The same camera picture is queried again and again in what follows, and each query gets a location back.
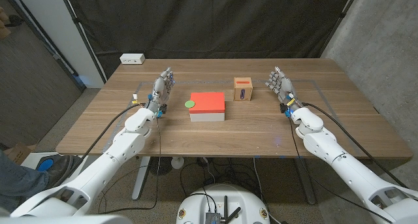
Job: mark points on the black backdrop stand pole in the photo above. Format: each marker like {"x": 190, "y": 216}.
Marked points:
{"x": 78, "y": 23}
{"x": 341, "y": 16}

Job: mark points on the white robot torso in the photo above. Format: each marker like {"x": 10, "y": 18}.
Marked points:
{"x": 65, "y": 219}

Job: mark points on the wooden coin box with slot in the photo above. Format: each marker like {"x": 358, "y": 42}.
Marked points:
{"x": 243, "y": 90}

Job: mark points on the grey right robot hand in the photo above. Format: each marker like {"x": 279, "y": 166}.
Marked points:
{"x": 284, "y": 87}

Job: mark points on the white round floor object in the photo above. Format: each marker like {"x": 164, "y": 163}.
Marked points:
{"x": 178, "y": 162}

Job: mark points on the white robot base with electronics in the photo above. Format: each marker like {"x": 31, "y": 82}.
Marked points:
{"x": 196, "y": 207}

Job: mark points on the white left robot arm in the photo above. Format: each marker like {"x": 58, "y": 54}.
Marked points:
{"x": 121, "y": 149}

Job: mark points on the red and white package box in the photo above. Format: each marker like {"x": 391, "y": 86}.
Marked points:
{"x": 209, "y": 103}

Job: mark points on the black round fan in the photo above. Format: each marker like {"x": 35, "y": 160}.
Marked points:
{"x": 161, "y": 166}

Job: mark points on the white power outlet box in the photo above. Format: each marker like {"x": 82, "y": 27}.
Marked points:
{"x": 132, "y": 58}

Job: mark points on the black backdrop curtain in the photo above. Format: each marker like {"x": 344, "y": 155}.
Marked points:
{"x": 209, "y": 21}

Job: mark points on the dark table leg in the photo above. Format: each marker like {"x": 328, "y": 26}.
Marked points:
{"x": 305, "y": 181}

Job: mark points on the white table leg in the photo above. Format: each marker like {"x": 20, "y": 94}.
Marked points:
{"x": 141, "y": 178}

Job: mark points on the green round coin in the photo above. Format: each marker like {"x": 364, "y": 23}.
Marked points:
{"x": 189, "y": 104}

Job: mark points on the person's leg in jeans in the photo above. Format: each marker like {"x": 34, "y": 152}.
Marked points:
{"x": 19, "y": 181}

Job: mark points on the cardboard box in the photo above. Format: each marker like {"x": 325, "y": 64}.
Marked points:
{"x": 19, "y": 152}

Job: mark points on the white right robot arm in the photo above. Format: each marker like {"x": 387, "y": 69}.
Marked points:
{"x": 343, "y": 165}

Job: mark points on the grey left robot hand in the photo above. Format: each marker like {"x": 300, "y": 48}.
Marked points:
{"x": 160, "y": 91}

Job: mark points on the black and blue foot pedal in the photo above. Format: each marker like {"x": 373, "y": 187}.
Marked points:
{"x": 45, "y": 164}

